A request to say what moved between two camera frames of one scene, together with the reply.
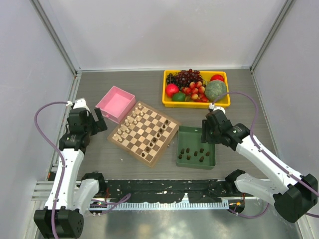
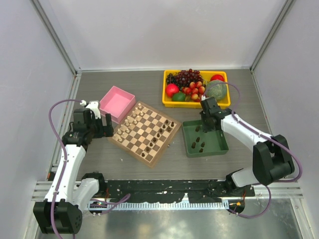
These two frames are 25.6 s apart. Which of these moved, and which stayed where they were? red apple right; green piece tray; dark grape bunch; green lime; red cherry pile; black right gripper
Moved: green piece tray; black right gripper
Stayed: red apple right; red cherry pile; dark grape bunch; green lime
